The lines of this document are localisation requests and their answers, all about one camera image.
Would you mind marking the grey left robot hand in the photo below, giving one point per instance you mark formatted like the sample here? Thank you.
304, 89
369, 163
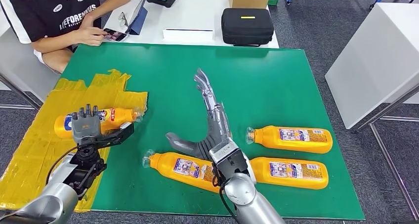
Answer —
86, 127

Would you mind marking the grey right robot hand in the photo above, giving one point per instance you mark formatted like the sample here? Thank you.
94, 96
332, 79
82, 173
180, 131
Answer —
217, 130

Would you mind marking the person's right hand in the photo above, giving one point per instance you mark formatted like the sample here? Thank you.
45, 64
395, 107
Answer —
88, 36

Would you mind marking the orange detergent bottle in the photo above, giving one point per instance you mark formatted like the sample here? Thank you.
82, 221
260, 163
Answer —
262, 173
117, 117
271, 140
163, 165

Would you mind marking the person's right forearm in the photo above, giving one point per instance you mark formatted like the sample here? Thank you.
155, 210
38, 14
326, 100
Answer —
52, 42

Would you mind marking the person's left forearm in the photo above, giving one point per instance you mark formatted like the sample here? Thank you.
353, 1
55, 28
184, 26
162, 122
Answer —
113, 4

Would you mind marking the smartphone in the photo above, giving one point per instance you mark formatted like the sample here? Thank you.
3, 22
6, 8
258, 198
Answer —
115, 35

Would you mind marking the eyeglasses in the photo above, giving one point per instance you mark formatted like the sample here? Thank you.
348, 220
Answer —
123, 18

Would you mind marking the tablet with blue cover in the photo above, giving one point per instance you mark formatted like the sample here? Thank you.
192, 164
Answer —
139, 21

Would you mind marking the person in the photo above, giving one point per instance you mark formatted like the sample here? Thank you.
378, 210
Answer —
39, 16

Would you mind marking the yellow tape sheet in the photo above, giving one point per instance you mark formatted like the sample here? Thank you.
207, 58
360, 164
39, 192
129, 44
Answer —
39, 157

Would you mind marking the green table mat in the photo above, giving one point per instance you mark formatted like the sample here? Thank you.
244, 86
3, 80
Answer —
245, 78

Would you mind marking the white flat box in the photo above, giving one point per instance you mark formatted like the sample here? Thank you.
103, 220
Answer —
188, 35

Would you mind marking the black zip case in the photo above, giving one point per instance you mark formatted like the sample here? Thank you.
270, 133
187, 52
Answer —
247, 31

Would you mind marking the white desk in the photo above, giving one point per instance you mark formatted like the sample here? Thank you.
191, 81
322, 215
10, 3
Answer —
196, 16

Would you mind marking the white side table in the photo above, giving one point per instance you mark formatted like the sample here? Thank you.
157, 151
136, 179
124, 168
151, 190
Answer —
376, 58

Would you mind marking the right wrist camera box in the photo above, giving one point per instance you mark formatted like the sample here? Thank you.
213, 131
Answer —
229, 158

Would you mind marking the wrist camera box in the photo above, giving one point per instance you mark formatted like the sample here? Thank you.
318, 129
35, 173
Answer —
229, 158
121, 135

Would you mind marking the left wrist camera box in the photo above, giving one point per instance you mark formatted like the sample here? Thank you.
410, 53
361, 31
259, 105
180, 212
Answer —
121, 135

